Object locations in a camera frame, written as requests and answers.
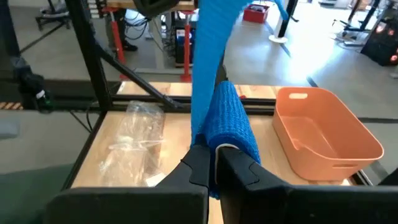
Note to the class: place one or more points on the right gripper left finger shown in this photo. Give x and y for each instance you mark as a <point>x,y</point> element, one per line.
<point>124,205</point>

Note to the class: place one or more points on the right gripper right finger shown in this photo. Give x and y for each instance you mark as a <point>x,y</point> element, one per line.
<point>280,205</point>

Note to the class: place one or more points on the clear plastic bag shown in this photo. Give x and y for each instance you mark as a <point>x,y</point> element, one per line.
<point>130,165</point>
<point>146,121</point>

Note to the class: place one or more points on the blue elastic bandage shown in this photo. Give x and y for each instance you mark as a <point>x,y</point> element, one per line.
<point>227,118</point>

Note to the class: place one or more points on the background wooden workbench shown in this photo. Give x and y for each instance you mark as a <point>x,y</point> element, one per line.
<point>149,4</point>

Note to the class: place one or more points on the black blue computer tower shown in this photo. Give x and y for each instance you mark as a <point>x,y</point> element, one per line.
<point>179,46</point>

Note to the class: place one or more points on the person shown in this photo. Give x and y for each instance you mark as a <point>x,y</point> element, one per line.
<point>129,46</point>

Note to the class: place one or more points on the red bench leg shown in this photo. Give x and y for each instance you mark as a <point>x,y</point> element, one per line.
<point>116,40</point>
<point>186,46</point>

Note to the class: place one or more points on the orange plastic basket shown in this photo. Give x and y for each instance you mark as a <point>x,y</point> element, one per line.
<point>311,140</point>

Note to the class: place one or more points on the red plastic crate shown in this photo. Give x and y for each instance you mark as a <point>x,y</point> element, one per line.
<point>256,14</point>

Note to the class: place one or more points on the black office chair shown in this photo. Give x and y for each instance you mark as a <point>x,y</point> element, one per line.
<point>53,15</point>

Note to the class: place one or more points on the black pole white base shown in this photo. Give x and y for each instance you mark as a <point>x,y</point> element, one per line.
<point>277,39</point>

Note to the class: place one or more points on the black aluminium table frame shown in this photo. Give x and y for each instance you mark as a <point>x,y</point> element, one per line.
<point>90,62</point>

